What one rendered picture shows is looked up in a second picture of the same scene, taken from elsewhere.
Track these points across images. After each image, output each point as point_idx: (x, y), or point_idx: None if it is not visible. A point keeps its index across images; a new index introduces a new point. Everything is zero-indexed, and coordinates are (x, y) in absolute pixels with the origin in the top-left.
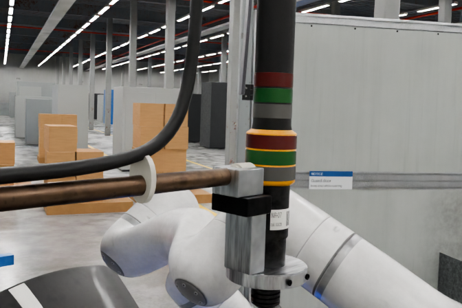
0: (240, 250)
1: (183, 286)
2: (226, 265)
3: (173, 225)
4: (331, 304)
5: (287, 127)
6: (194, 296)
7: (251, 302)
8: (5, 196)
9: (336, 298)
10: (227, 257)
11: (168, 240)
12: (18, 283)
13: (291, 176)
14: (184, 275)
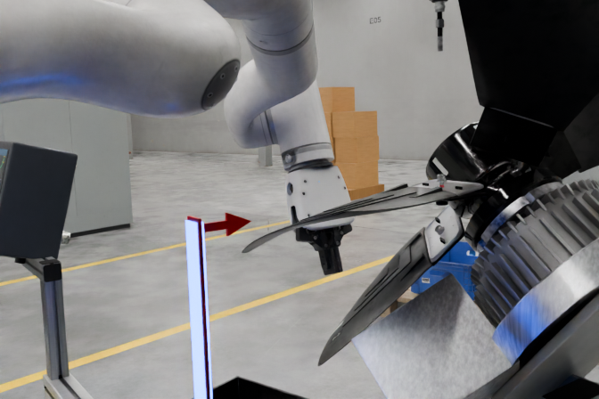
0: None
1: (235, 70)
2: None
3: (51, 3)
4: (307, 48)
5: None
6: (231, 86)
7: None
8: None
9: (312, 41)
10: None
11: (42, 38)
12: None
13: None
14: (238, 52)
